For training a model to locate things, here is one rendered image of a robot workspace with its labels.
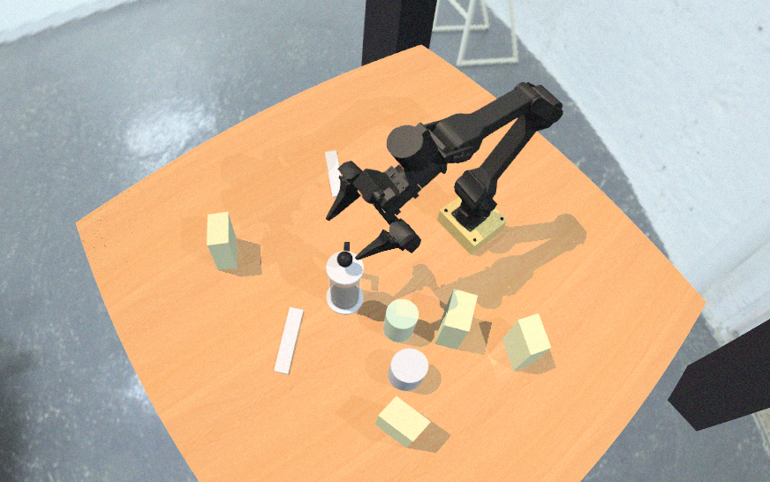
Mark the white cylinder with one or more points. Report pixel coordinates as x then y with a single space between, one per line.
407 369

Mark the glass french press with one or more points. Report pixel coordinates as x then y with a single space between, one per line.
344 295

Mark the white flat bar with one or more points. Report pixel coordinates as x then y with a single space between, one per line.
289 338
333 173

